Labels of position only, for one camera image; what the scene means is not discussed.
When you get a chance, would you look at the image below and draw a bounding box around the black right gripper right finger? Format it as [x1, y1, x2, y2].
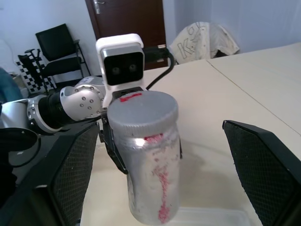
[222, 120, 301, 226]

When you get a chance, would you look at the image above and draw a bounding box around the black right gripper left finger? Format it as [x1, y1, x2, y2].
[0, 121, 101, 226]

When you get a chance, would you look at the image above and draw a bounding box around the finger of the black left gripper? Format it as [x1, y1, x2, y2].
[98, 117, 129, 175]
[178, 138, 184, 161]

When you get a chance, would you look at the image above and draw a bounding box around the grey ribbed jar lid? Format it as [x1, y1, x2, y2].
[107, 91, 179, 139]

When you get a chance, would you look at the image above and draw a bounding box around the silver jar with red marks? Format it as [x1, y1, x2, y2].
[126, 131, 182, 224]

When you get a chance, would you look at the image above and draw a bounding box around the clear white plastic box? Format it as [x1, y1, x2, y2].
[79, 206, 250, 226]

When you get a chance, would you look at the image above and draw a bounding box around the black rounded robot part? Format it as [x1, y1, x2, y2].
[0, 127, 41, 168]

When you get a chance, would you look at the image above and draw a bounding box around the dark brown door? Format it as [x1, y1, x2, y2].
[85, 0, 167, 71]

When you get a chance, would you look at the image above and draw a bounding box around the black office chair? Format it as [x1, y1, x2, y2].
[35, 23, 92, 93]

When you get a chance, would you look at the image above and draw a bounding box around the white printed cloth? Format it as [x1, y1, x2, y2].
[169, 22, 240, 65]

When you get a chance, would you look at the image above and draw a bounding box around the black white checkerboard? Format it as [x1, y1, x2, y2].
[16, 56, 57, 93]

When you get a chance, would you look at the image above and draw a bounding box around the blue cloth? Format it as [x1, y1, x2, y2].
[0, 67, 24, 105]

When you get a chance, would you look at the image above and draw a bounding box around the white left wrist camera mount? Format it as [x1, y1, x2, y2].
[95, 33, 148, 109]

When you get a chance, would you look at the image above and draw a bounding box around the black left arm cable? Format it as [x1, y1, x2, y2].
[143, 45, 177, 91]

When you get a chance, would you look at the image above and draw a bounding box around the silver door handle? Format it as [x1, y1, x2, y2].
[93, 0, 105, 15]

